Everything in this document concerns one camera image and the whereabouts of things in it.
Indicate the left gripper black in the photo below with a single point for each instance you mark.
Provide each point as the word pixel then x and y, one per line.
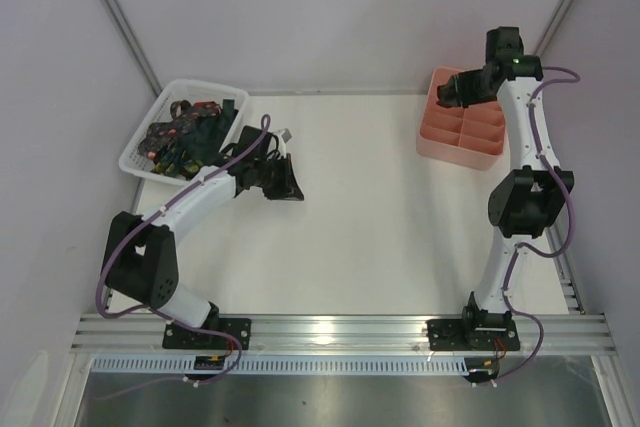
pixel 279 177

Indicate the dark green tie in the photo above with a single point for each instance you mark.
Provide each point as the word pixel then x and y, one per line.
pixel 201 147

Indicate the aluminium mounting rail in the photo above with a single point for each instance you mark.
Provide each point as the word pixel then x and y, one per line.
pixel 342 334

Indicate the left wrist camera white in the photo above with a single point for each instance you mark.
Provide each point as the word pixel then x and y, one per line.
pixel 284 134

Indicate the white slotted cable duct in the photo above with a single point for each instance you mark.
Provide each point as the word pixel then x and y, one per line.
pixel 421 365

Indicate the left aluminium corner post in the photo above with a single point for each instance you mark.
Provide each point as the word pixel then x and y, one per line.
pixel 132 44

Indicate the pink divided organizer tray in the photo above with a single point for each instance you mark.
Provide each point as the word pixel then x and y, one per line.
pixel 472 137

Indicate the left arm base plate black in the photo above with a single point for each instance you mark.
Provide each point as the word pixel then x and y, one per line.
pixel 180 338

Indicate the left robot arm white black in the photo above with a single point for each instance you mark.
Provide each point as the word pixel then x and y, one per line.
pixel 141 255

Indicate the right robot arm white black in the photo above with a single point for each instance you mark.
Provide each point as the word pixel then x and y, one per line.
pixel 524 204

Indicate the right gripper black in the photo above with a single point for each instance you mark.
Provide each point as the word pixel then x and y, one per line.
pixel 454 88

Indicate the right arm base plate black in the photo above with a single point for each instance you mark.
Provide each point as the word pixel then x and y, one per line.
pixel 452 334

